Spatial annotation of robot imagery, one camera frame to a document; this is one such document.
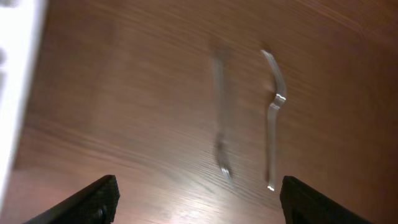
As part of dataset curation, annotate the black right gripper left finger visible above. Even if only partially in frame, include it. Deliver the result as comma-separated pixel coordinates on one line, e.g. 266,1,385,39
25,175,120,224

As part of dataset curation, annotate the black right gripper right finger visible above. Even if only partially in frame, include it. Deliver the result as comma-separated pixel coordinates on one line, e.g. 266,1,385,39
280,175,369,224

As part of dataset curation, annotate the white plastic cutlery tray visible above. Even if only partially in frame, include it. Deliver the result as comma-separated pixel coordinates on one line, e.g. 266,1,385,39
1,0,49,205

